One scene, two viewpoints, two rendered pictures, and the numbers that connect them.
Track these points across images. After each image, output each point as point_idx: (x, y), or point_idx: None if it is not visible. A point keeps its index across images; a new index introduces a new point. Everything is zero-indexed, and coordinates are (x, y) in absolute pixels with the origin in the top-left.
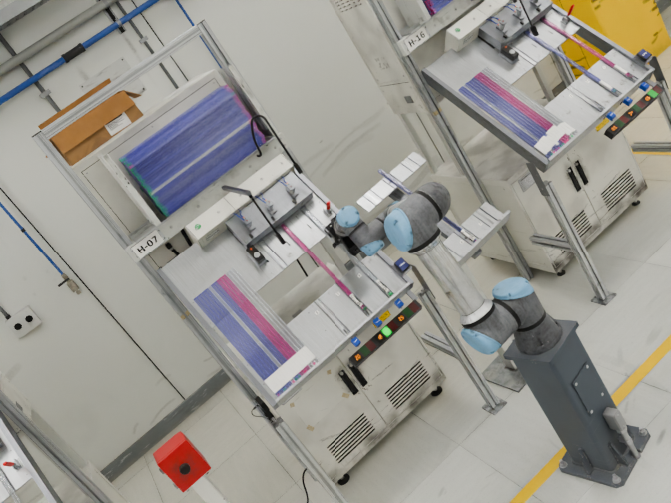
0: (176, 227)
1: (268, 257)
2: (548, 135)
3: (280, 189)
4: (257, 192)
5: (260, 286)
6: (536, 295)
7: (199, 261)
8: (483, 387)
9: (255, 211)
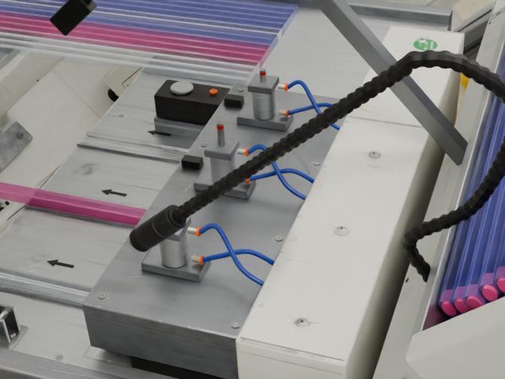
0: (494, 36)
1: (157, 140)
2: None
3: (237, 256)
4: (315, 186)
5: (135, 84)
6: None
7: (362, 65)
8: None
9: (279, 159)
